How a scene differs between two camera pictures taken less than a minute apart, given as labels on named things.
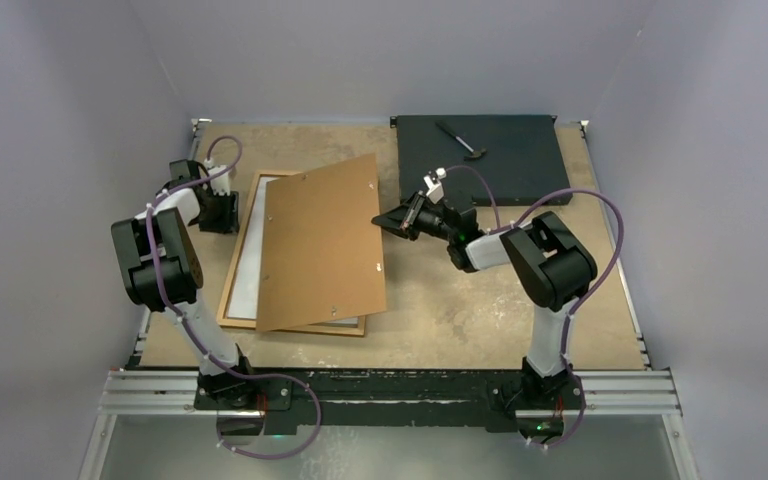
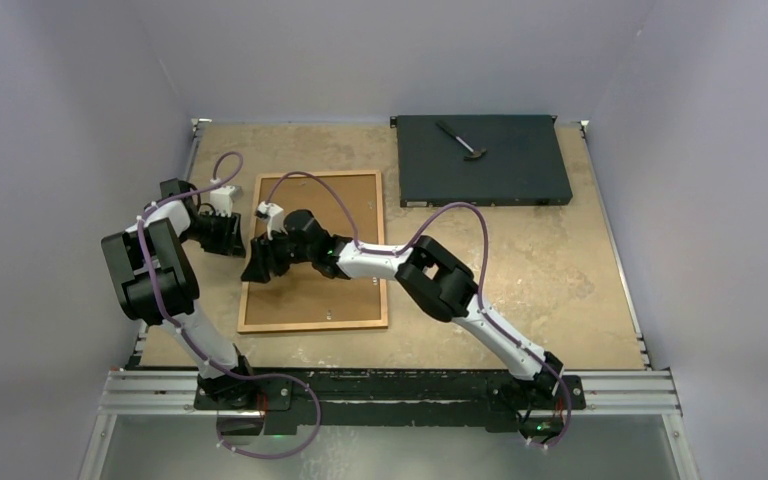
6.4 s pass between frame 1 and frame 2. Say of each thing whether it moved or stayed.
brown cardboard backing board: stayed
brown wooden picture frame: moved
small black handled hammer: stayed
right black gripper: moved
